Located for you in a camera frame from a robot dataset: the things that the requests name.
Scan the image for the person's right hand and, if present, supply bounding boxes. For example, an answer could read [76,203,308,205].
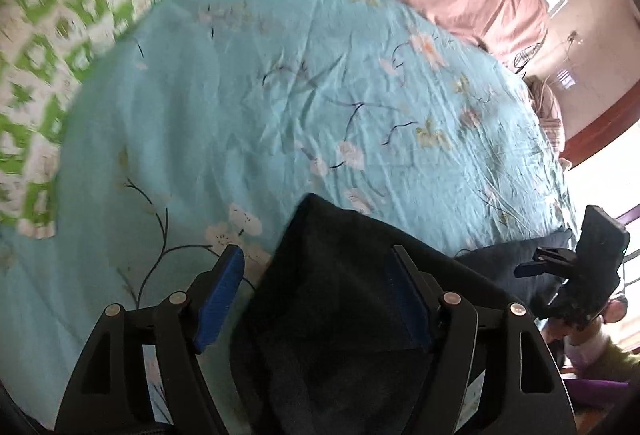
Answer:
[566,294,628,346]

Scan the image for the pink striped cloth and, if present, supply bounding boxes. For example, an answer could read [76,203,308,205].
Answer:
[525,77,566,157]

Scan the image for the black pants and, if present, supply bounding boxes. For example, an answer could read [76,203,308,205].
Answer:
[228,192,575,435]

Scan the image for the teal floral bed sheet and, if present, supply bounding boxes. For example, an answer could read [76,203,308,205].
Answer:
[1,0,575,425]

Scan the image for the green white checkered pillow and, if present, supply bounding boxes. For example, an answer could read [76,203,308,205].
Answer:
[1,0,159,239]

